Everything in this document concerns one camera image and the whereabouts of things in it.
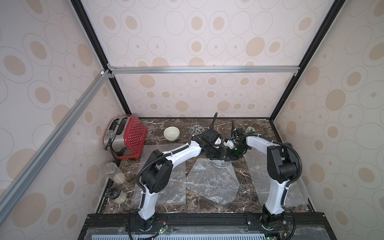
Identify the blue white patterned bowl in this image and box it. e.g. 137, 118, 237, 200
212, 160, 232, 169

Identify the plain cream bowl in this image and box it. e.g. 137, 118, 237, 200
163, 127, 180, 142

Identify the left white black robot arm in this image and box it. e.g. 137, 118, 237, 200
136, 141, 225, 221

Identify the horizontal aluminium frame bar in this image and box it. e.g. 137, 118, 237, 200
110, 66, 300, 75

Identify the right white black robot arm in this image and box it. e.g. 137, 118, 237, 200
224, 134, 303, 219

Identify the upper glass jar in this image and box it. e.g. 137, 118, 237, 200
104, 162, 126, 185

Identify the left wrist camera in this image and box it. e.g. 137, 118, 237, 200
202, 128, 222, 146

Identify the red silver toaster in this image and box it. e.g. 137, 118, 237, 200
104, 115, 147, 160

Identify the black white patterned bowl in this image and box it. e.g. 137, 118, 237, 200
189, 125, 205, 136

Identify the lower glass jar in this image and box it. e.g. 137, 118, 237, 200
106, 187, 127, 205

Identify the glass jar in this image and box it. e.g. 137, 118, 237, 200
104, 162, 126, 185
106, 187, 127, 205

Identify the diagonal aluminium frame bar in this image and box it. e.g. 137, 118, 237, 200
1, 70, 111, 225

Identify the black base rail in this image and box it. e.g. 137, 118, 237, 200
78, 212, 336, 240

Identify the white green small device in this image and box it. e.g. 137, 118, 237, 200
246, 127, 255, 134

